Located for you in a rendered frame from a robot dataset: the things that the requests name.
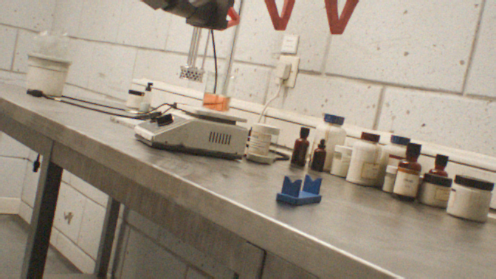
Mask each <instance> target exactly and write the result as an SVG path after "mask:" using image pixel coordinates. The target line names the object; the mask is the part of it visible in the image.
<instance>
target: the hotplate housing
mask: <svg viewBox="0 0 496 279"><path fill-rule="evenodd" d="M169 112H171V113H172V114H175V115H177V116H180V117H183V118H185V119H187V120H184V121H182V122H180V123H177V124H173V125H170V126H168V127H166V128H163V129H162V130H159V131H156V132H154V133H152V132H150V131H148V130H145V128H143V127H141V126H139V125H138V124H137V126H136V127H135V129H134V132H135V133H136V134H135V137H136V138H137V139H139V140H142V141H143V142H145V143H148V145H150V146H151V147H154V148H158V149H163V148H166V149H171V150H177V151H186V152H192V153H197V154H206V155H212V156H222V157H226V158H227V159H230V160H234V159H237V160H242V155H244V151H245V147H246V146H247V139H248V135H249V131H248V128H247V127H244V126H241V125H237V124H236V122H237V121H233V120H225V119H220V118H215V117H208V116H203V115H199V114H195V113H193V112H190V111H186V112H185V113H182V112H177V111H169Z"/></svg>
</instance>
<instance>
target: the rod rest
mask: <svg viewBox="0 0 496 279"><path fill-rule="evenodd" d="M301 182H302V179H297V180H295V181H294V182H292V180H291V178H290V177H288V176H284V179H283V185H282V190H281V193H277V197H276V199H277V200H280V201H283V202H285V203H288V204H293V205H301V204H311V203H315V202H321V199H322V195H320V188H321V183H322V178H318V179H315V180H314V181H313V180H312V178H311V177H310V175H306V177H305V181H304V185H303V189H302V190H300V186H301Z"/></svg>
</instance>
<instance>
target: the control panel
mask: <svg viewBox="0 0 496 279"><path fill-rule="evenodd" d="M171 114H172V113H171ZM172 117H173V122H172V123H171V124H168V125H164V126H158V125H157V122H155V123H150V120H148V121H145V122H142V123H139V124H138V125H139V126H141V127H143V128H145V130H148V131H150V132H152V133H154V132H156V131H159V130H162V129H163V128H166V127H168V126H170V125H173V124H177V123H180V122H182V121H184V120H187V119H185V118H183V117H180V116H177V115H175V114H172Z"/></svg>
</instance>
